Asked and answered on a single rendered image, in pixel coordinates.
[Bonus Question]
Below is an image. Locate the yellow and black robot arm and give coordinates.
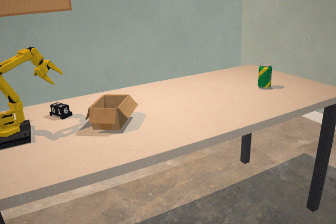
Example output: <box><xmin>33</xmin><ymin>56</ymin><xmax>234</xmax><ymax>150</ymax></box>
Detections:
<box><xmin>0</xmin><ymin>47</ymin><xmax>44</xmax><ymax>137</ymax></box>

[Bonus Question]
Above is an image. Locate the green drink can with yellow stripes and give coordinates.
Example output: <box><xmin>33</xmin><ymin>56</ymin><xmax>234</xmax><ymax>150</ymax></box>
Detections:
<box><xmin>258</xmin><ymin>63</ymin><xmax>272</xmax><ymax>89</ymax></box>

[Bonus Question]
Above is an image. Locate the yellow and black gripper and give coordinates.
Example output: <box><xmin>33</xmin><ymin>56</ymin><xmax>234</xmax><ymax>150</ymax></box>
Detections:
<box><xmin>34</xmin><ymin>60</ymin><xmax>63</xmax><ymax>84</ymax></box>

